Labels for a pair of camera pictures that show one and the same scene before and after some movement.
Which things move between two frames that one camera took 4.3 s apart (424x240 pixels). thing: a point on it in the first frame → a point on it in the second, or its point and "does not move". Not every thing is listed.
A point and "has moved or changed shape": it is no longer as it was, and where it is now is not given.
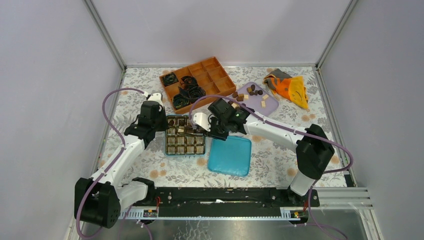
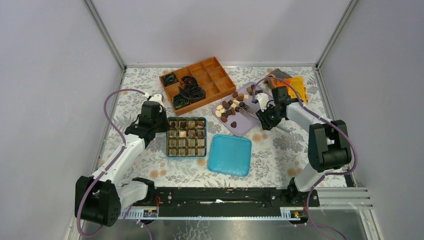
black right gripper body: [218, 130] → [269, 117]
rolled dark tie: [188, 81] does not move
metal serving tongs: [192, 133] has moved or changed shape
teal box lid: [231, 157] does not move
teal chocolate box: [181, 139] does not move
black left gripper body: [161, 124] does not move
